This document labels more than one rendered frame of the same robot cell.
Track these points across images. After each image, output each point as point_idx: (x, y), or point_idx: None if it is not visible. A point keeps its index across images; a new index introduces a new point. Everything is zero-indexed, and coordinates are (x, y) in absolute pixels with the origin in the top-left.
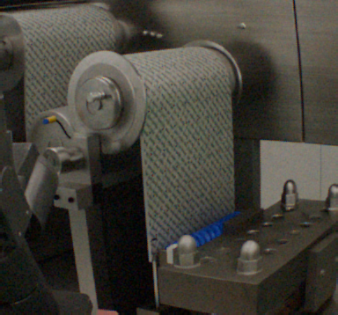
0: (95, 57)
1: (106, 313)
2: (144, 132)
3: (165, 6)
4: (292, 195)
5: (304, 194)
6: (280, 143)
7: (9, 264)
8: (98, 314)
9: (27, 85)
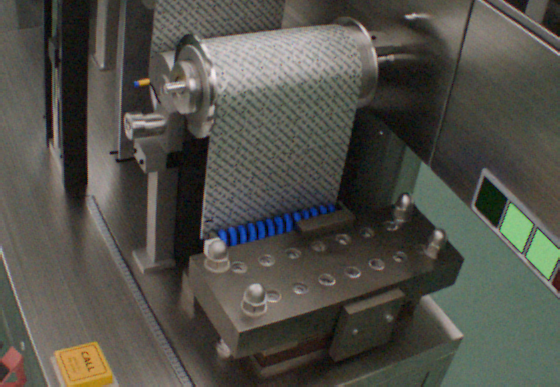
0: (193, 40)
1: (14, 353)
2: (213, 133)
3: None
4: (402, 211)
5: None
6: None
7: None
8: (9, 351)
9: (156, 18)
